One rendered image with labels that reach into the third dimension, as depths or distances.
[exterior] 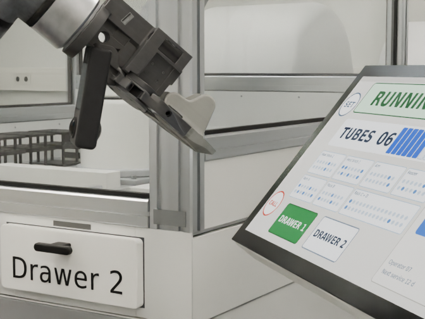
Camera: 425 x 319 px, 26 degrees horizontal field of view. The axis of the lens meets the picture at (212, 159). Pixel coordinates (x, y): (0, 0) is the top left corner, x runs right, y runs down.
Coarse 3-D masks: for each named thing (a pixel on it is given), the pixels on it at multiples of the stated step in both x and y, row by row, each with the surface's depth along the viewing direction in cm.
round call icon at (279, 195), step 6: (276, 192) 124; (282, 192) 123; (288, 192) 121; (270, 198) 125; (276, 198) 123; (282, 198) 121; (270, 204) 123; (276, 204) 121; (264, 210) 123; (270, 210) 122; (264, 216) 122; (270, 216) 120
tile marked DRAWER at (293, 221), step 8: (288, 208) 118; (296, 208) 116; (304, 208) 114; (280, 216) 118; (288, 216) 116; (296, 216) 114; (304, 216) 112; (312, 216) 111; (280, 224) 116; (288, 224) 114; (296, 224) 113; (304, 224) 111; (272, 232) 117; (280, 232) 115; (288, 232) 113; (296, 232) 111; (304, 232) 109; (288, 240) 111; (296, 240) 110
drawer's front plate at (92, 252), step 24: (24, 240) 155; (48, 240) 153; (72, 240) 150; (96, 240) 147; (120, 240) 145; (48, 264) 153; (72, 264) 150; (96, 264) 148; (120, 264) 145; (24, 288) 156; (48, 288) 154; (72, 288) 151; (96, 288) 148; (120, 288) 146
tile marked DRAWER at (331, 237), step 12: (324, 216) 108; (324, 228) 106; (336, 228) 104; (348, 228) 101; (360, 228) 99; (312, 240) 106; (324, 240) 104; (336, 240) 102; (348, 240) 100; (312, 252) 104; (324, 252) 102; (336, 252) 100
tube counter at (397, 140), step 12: (384, 132) 110; (396, 132) 108; (408, 132) 106; (420, 132) 103; (384, 144) 108; (396, 144) 106; (408, 144) 104; (420, 144) 101; (396, 156) 104; (408, 156) 102; (420, 156) 100
